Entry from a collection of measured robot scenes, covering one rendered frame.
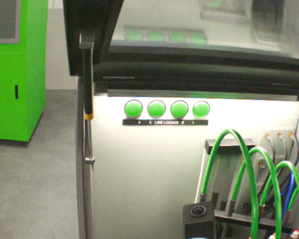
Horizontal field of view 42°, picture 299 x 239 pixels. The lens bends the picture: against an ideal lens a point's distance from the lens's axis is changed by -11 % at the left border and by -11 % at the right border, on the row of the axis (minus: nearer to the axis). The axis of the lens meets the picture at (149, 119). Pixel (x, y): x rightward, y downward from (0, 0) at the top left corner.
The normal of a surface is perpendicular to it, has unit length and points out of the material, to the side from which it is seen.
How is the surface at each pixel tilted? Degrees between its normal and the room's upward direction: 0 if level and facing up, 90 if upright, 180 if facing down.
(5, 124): 90
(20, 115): 90
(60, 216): 0
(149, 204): 90
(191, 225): 19
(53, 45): 90
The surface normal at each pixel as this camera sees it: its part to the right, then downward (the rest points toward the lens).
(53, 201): 0.07, -0.90
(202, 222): -0.20, -0.79
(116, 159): 0.14, 0.43
